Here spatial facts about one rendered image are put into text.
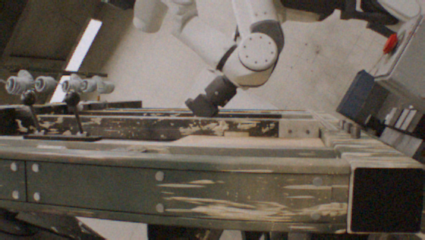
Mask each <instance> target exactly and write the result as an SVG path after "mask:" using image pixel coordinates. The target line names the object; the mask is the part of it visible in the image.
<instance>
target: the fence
mask: <svg viewBox="0 0 425 240"><path fill-rule="evenodd" d="M0 145H2V146H9V147H38V146H39V145H46V146H59V147H66V148H68V149H70V150H98V151H111V150H114V149H116V148H117V147H119V148H125V149H142V150H147V153H163V154H186V155H209V156H252V157H275V158H291V157H297V158H319V159H334V153H335V150H334V148H333V147H318V146H312V147H293V146H267V145H242V144H190V143H163V142H138V141H104V140H100V141H95V142H83V141H40V140H24V138H23V137H0Z"/></svg>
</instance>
